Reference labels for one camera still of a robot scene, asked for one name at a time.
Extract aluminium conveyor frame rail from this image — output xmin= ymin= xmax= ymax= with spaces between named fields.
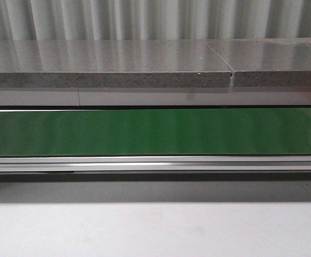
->
xmin=0 ymin=155 xmax=311 ymax=175

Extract grey pleated curtain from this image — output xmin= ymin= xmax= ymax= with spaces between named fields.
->
xmin=0 ymin=1 xmax=311 ymax=40

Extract green conveyor belt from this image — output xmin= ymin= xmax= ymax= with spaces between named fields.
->
xmin=0 ymin=108 xmax=311 ymax=156

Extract grey right counter slab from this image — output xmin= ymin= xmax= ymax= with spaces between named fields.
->
xmin=207 ymin=38 xmax=311 ymax=88

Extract grey stone counter slab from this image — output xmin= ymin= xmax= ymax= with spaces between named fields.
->
xmin=0 ymin=40 xmax=231 ymax=88

